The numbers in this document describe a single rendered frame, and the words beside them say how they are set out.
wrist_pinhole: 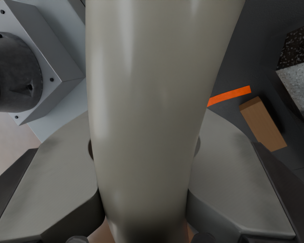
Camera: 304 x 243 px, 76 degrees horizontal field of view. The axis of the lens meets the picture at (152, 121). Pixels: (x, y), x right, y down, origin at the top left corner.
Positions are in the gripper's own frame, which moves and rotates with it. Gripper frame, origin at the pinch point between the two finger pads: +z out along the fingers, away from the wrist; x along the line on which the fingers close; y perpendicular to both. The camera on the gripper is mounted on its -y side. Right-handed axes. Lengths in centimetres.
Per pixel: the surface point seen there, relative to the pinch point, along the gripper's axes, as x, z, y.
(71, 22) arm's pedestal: -19.0, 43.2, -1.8
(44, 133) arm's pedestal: -36, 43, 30
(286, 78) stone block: 41, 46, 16
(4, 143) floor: -165, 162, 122
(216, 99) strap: 41, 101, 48
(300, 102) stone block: 46, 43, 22
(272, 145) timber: 67, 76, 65
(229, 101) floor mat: 48, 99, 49
